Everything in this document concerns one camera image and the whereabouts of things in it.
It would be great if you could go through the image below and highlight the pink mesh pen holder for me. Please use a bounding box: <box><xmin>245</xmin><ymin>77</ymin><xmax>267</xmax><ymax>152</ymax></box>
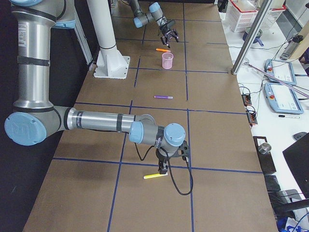
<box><xmin>162</xmin><ymin>52</ymin><xmax>174</xmax><ymax>70</ymax></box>

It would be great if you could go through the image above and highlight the far black orange connector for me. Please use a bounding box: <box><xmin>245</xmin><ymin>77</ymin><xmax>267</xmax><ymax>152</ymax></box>
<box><xmin>241</xmin><ymin>93</ymin><xmax>252</xmax><ymax>106</ymax></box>

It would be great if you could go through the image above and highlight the black monitor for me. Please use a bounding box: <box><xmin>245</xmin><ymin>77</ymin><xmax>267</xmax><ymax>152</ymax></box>
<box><xmin>283</xmin><ymin>136</ymin><xmax>309</xmax><ymax>198</ymax></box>

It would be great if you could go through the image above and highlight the far blue teach pendant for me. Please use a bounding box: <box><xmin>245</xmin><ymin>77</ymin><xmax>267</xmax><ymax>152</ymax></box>
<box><xmin>265</xmin><ymin>59</ymin><xmax>297</xmax><ymax>86</ymax></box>

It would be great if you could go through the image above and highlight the black orange connector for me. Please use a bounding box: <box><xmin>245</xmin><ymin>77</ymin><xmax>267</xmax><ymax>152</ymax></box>
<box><xmin>241</xmin><ymin>93</ymin><xmax>252</xmax><ymax>106</ymax></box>
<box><xmin>246</xmin><ymin>110</ymin><xmax>258</xmax><ymax>126</ymax></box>

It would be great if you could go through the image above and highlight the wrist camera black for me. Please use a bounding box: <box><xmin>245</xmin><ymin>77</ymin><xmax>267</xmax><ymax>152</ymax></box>
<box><xmin>166</xmin><ymin>20</ymin><xmax>175</xmax><ymax>28</ymax></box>
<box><xmin>177</xmin><ymin>140</ymin><xmax>190</xmax><ymax>162</ymax></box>

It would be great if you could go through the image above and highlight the purple highlighter pen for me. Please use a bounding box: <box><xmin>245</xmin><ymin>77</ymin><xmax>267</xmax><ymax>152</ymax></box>
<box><xmin>154</xmin><ymin>95</ymin><xmax>173</xmax><ymax>99</ymax></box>

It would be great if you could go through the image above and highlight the small metal cup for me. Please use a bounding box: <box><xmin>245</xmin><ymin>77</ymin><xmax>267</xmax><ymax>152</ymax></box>
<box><xmin>258</xmin><ymin>143</ymin><xmax>272</xmax><ymax>155</ymax></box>

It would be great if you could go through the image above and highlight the black computer mouse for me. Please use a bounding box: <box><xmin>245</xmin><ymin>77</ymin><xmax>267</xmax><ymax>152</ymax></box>
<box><xmin>292</xmin><ymin>131</ymin><xmax>307</xmax><ymax>141</ymax></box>

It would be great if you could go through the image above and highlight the black marker on desk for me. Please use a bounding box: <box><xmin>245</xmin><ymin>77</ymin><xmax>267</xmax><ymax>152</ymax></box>
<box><xmin>278</xmin><ymin>115</ymin><xmax>300</xmax><ymax>119</ymax></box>

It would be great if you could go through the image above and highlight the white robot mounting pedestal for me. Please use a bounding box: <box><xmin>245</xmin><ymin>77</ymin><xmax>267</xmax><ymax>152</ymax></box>
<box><xmin>87</xmin><ymin>0</ymin><xmax>130</xmax><ymax>79</ymax></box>

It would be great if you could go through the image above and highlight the near blue teach pendant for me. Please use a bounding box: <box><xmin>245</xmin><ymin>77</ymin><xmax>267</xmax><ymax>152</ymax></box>
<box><xmin>264</xmin><ymin>83</ymin><xmax>304</xmax><ymax>115</ymax></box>

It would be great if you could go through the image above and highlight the yellow highlighter pen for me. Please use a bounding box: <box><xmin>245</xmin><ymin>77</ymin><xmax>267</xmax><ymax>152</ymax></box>
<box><xmin>143</xmin><ymin>174</ymin><xmax>161</xmax><ymax>179</ymax></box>

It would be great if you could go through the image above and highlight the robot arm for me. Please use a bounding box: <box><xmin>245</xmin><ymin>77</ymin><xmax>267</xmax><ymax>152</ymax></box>
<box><xmin>0</xmin><ymin>0</ymin><xmax>88</xmax><ymax>187</ymax></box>
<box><xmin>127</xmin><ymin>0</ymin><xmax>179</xmax><ymax>48</ymax></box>

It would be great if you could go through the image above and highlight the near black orange connector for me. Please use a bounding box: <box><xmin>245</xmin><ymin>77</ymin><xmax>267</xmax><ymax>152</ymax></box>
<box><xmin>246</xmin><ymin>110</ymin><xmax>258</xmax><ymax>126</ymax></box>

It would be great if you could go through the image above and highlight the orange highlighter pen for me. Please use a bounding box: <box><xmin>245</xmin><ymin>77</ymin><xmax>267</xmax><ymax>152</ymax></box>
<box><xmin>155</xmin><ymin>48</ymin><xmax>171</xmax><ymax>53</ymax></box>

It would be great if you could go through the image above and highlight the white red plastic basket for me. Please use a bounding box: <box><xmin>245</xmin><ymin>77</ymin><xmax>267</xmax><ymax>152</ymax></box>
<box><xmin>225</xmin><ymin>0</ymin><xmax>258</xmax><ymax>32</ymax></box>

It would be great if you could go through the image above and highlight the aluminium frame post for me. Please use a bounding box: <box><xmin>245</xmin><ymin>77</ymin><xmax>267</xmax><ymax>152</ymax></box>
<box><xmin>231</xmin><ymin>0</ymin><xmax>272</xmax><ymax>75</ymax></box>

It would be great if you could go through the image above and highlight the black box on desk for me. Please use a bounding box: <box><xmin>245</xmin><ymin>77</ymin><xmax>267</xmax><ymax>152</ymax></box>
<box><xmin>253</xmin><ymin>136</ymin><xmax>276</xmax><ymax>175</ymax></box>

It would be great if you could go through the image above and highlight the blue teach pendant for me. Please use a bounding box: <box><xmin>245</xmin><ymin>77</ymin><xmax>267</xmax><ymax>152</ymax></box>
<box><xmin>265</xmin><ymin>59</ymin><xmax>297</xmax><ymax>86</ymax></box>
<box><xmin>264</xmin><ymin>83</ymin><xmax>304</xmax><ymax>115</ymax></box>

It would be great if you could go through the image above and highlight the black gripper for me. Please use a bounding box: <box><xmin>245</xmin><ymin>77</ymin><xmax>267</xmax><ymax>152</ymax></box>
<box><xmin>159</xmin><ymin>23</ymin><xmax>179</xmax><ymax>48</ymax></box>
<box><xmin>155</xmin><ymin>148</ymin><xmax>169</xmax><ymax>174</ymax></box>

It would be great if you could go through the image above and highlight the long metal grabber tool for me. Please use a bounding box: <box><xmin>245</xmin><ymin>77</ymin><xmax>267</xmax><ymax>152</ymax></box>
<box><xmin>244</xmin><ymin>61</ymin><xmax>309</xmax><ymax>100</ymax></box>

